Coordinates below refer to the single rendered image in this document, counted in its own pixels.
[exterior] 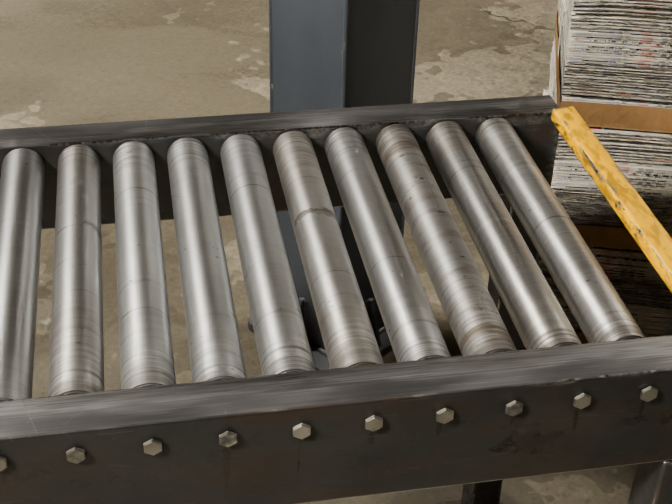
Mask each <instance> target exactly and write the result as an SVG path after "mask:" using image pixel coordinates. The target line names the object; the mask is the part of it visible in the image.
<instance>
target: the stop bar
mask: <svg viewBox="0 0 672 504"><path fill-rule="evenodd" d="M551 120H552V122H553V123H554V125H555V126H556V128H557V129H558V131H559V132H560V133H561V135H562V136H563V138H564V139H565V141H566V142H567V143H568V145H569V146H570V148H571V149H572V151H573V152H574V154H575V155H576V156H577V158H578V159H579V161H580V162H581V164H582V165H583V166H584V168H585V169H586V171H587V172H588V174H589V175H590V177H591V178H592V179H593V181H594V182H595V184H596V185H597V187H598V188H599V189H600V191H601V192H602V194H603V195H604V197H605V198H606V199H607V201H608V202H609V204H610V205H611V207H612V208H613V210H614V211H615V212H616V214H617V215H618V217H619V218H620V220H621V221H622V222H623V224H624V225H625V227H626V228H627V230H628V231H629V233H630V234H631V235H632V237H633V238H634V240H635V241H636V243H637V244H638V245H639V247H640V248H641V250H642V251H643V253H644V254H645V256H646V257H647V258H648V260H649V261H650V263H651V264H652V266H653V267H654V268H655V270H656V271H657V273H658V274H659V276H660V277H661V278H662V280H663V281H664V283H665V284H666V286H667V287H668V289H669V290H670V291H671V293H672V238H671V237H670V235H669V234H668V232H667V231H666V230H665V228H664V227H663V226H662V224H661V223H660V222H659V220H658V219H657V218H656V216H655V215H654V214H653V212H652V211H651V210H650V208H649V207H648V206H647V204H646V203H645V202H644V200H643V199H642V198H641V196H640V195H639V194H638V192H637V191H636V190H635V188H634V187H633V185H632V184H631V183H630V181H629V180H628V179H627V177H626V176H625V175H624V173H623V172H622V171H621V169H620V168H619V167H618V165H617V164H616V163H615V161H614V160H613V159H612V157H611V156H610V155H609V153H608V152H607V151H606V149H605V148H604V147H603V145H602V144H601V143H600V141H599V140H598V139H597V137H596V136H595V134H594V133H593V132H592V130H591V129H590V128H589V126H588V125H587V124H586V122H585V121H584V120H583V118H582V117H581V116H580V114H579V113H578V112H577V110H576V109H575V108H574V107H573V106H564V107H554V108H553V109H552V113H551Z"/></svg>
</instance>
